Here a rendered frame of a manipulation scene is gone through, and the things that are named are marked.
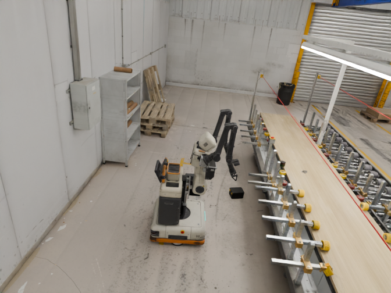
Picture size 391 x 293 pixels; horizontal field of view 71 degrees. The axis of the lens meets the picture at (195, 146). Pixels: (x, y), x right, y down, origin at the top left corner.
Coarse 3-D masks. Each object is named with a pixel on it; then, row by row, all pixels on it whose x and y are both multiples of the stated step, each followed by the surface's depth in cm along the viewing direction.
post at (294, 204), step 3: (294, 201) 246; (294, 204) 246; (291, 207) 250; (294, 207) 247; (291, 210) 249; (294, 210) 248; (291, 213) 250; (291, 216) 252; (285, 225) 260; (288, 225) 256; (285, 228) 258; (288, 228) 258; (285, 231) 260; (288, 231) 259; (282, 234) 265; (285, 234) 261
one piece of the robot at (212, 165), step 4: (212, 160) 321; (208, 164) 306; (212, 164) 314; (204, 168) 309; (208, 168) 306; (212, 168) 306; (216, 168) 306; (208, 172) 308; (212, 172) 308; (208, 176) 310; (212, 176) 310
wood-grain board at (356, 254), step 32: (288, 128) 487; (288, 160) 372; (320, 160) 382; (320, 192) 308; (352, 192) 315; (352, 224) 262; (352, 256) 225; (384, 256) 229; (352, 288) 197; (384, 288) 200
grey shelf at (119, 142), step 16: (112, 80) 422; (128, 80) 432; (112, 96) 433; (128, 96) 447; (112, 112) 445; (112, 128) 457; (128, 128) 512; (112, 144) 470; (128, 144) 538; (112, 160) 484
